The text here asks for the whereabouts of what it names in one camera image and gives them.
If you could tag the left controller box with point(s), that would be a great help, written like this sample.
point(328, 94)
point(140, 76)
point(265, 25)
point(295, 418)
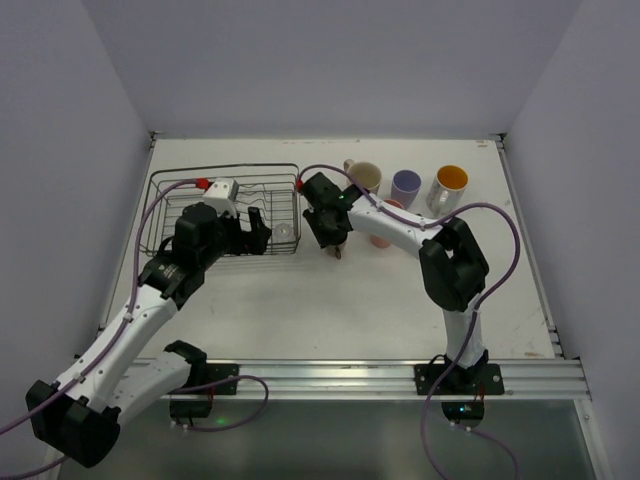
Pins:
point(189, 410)

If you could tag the pink plastic cup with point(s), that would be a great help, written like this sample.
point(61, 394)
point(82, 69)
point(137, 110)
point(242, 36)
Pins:
point(380, 242)

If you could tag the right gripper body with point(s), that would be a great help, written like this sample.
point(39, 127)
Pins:
point(329, 238)

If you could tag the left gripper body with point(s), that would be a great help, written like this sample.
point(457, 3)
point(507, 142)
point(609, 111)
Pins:
point(241, 235)

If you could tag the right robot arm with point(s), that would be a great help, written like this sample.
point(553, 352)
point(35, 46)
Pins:
point(452, 266)

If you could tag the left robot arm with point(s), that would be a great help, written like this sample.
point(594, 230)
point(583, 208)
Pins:
point(82, 412)

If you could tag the controller box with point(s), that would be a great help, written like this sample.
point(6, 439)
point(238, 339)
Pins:
point(189, 410)
point(467, 414)

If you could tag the aluminium mounting rail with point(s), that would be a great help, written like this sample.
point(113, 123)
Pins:
point(393, 380)

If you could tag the black wire dish rack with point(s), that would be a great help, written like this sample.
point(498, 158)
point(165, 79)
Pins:
point(269, 187)

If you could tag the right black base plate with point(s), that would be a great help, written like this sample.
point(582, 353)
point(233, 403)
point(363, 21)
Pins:
point(483, 378)

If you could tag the lilac plastic cup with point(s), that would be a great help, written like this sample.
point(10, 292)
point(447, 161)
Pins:
point(405, 186)

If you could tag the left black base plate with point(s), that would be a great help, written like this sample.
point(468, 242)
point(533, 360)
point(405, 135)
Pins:
point(215, 372)

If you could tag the right controller box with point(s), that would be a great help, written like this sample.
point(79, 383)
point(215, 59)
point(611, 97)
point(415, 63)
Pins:
point(467, 414)

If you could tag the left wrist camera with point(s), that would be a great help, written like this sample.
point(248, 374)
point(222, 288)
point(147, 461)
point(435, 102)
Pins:
point(220, 194)

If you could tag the small clear glass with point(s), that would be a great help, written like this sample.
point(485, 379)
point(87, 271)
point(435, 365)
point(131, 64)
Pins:
point(283, 233)

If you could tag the brown ceramic cup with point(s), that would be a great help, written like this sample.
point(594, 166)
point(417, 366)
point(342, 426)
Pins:
point(336, 251)

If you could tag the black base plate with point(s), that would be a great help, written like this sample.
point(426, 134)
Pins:
point(215, 372)
point(483, 378)

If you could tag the white patterned mug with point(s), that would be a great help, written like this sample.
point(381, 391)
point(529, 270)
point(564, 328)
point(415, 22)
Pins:
point(447, 189)

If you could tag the cream floral mug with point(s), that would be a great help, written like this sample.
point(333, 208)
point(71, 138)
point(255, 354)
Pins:
point(366, 174)

